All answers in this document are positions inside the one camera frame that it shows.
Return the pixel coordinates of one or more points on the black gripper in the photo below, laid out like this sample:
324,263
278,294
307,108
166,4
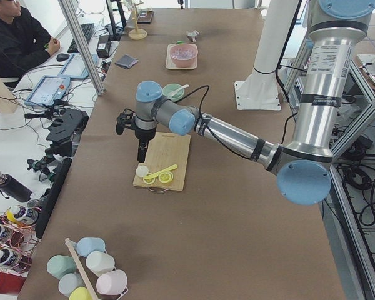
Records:
142,134

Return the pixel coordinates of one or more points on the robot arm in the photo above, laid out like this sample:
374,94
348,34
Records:
236,156

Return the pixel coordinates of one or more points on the green bowl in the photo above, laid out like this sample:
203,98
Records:
171,87

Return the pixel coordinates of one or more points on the pink bowl of ice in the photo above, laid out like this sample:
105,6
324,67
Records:
183,55

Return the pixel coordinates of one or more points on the metal ice scoop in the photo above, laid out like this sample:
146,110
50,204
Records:
192,35

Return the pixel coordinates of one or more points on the white bun toy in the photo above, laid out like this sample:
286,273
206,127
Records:
142,171

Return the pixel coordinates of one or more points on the bamboo cutting board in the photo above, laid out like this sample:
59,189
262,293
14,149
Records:
164,150

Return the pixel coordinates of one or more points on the lemon slice lower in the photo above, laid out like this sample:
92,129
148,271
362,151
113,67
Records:
149,179

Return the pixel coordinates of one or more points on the lemon slice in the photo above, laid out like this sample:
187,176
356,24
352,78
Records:
166,177
149,179

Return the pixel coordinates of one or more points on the lemon slice upper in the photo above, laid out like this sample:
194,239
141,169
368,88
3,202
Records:
166,177

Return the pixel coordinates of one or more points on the grey folded cloth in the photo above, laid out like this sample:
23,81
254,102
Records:
126,61

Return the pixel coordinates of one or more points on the cream serving tray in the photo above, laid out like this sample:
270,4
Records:
171,66

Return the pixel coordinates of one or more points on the teach pendant far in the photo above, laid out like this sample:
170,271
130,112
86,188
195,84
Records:
74,68

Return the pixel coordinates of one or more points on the teach pendant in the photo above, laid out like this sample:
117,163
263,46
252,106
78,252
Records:
74,68
48,90

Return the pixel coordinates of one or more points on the teach pendant near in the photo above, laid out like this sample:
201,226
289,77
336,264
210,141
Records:
48,90

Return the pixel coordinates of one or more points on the wooden mug tree stand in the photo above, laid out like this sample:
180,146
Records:
136,33

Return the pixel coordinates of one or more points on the blue cup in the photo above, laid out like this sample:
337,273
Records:
87,245

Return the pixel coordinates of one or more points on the white cup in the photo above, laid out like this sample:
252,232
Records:
100,262

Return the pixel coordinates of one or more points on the pink cup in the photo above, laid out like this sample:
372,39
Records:
112,283

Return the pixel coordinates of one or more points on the black water bottle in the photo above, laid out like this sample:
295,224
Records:
12,188

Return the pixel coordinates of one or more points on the green cup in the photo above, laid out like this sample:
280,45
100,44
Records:
59,266

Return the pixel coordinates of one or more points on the grey cup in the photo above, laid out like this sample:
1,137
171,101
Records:
69,282

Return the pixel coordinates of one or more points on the yellow cup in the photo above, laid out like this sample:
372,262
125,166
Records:
80,293

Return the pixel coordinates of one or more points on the seated person in black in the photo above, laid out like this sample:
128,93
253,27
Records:
24,43

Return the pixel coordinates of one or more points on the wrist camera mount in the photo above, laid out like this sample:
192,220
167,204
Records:
125,120

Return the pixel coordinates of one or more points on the aluminium frame post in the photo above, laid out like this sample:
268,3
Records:
68,11

